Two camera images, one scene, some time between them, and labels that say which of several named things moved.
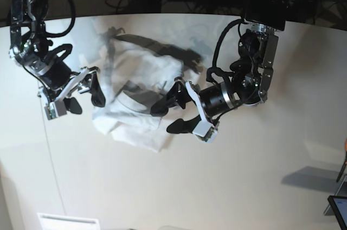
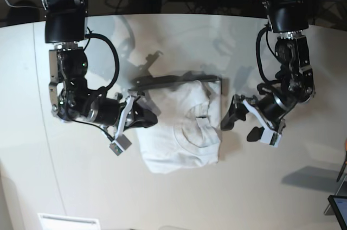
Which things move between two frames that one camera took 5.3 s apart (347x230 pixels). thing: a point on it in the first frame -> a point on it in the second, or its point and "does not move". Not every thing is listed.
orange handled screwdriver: [344, 165] does not move
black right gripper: [179, 93] -> [256, 133]
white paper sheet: [52, 222] does not move
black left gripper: [97, 96] -> [140, 116]
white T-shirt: [135, 74] -> [187, 133]
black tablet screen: [338, 204] does not move
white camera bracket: [206, 131] -> [269, 136]
